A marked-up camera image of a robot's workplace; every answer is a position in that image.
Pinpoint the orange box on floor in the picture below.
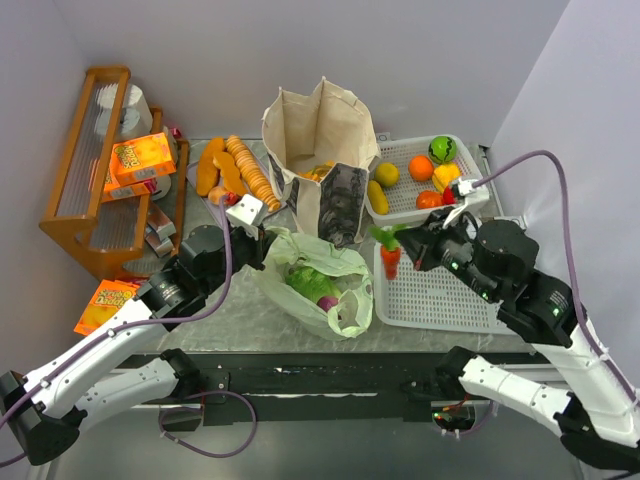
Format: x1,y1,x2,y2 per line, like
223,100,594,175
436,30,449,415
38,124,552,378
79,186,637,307
74,280,138,336

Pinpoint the wooden shelf rack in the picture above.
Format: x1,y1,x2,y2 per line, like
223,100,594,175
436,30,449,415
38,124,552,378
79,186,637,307
39,65,164,280

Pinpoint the yellow bell pepper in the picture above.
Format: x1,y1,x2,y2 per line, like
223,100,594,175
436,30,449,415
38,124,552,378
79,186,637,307
431,163,461,193

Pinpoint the back white perforated basket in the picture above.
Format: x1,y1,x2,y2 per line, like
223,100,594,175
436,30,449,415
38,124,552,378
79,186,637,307
365,135,490,227

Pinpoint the yellow mango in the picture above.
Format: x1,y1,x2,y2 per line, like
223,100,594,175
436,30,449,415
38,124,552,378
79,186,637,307
367,180,389,215

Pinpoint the napa cabbage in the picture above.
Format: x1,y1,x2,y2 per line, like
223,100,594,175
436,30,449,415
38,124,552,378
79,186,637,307
285,266,342,303

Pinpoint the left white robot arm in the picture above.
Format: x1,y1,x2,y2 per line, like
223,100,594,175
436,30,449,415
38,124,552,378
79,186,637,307
1,224,276,466

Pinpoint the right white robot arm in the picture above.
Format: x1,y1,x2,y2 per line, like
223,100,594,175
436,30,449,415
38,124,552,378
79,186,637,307
395,208,639,479

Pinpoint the purple onion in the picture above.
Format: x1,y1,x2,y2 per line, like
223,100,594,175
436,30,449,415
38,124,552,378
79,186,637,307
317,296,339,312

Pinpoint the orange cracker box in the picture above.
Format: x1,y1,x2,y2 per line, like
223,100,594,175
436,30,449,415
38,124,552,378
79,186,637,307
110,133,176,186
101,172,156,203

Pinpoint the long bread loaf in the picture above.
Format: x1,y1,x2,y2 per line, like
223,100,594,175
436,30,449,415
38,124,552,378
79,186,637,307
195,137,225,197

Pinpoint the round bread bun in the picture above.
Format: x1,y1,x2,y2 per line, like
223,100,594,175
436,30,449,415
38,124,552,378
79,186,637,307
207,186,231,206

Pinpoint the red apple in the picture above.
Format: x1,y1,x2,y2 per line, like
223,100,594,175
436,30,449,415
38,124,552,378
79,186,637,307
442,186,456,205

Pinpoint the front white perforated basket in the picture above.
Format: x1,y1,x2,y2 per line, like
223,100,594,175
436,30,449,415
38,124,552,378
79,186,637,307
373,243,514,335

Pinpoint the purple tray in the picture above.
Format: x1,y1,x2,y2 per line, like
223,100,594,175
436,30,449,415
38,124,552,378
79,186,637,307
187,147,287,223

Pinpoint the orange gummy snack bag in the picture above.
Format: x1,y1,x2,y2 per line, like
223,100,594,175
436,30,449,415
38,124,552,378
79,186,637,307
298,161,336,182

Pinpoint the row of round crackers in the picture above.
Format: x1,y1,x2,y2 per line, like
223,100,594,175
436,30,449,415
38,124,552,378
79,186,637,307
225,135,281,212

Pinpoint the orange carrot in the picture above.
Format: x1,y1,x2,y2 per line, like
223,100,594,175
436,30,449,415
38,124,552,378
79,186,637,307
369,224,407,281

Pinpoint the orange fruit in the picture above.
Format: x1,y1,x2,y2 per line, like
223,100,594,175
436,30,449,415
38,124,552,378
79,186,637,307
408,155,434,182

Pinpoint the red tomato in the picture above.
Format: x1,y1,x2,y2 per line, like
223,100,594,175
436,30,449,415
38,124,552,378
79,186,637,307
415,190,444,209

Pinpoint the beige canvas tote bag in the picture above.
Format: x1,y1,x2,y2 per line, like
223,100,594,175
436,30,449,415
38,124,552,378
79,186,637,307
261,79,380,247

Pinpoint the green watermelon ball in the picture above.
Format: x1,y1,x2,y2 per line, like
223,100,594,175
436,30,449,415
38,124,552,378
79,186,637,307
428,135,457,165

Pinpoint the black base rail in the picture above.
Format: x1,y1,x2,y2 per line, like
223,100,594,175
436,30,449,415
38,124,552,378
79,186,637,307
137,349,501,426

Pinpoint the white perforated basket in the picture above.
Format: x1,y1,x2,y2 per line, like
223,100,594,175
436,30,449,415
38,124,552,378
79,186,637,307
365,135,490,227
373,243,514,335

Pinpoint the green plastic grocery bag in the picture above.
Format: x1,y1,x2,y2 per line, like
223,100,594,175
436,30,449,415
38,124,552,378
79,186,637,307
252,227,374,341

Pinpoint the yellow lemon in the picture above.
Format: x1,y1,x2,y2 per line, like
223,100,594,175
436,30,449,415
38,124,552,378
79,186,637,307
374,162,400,188

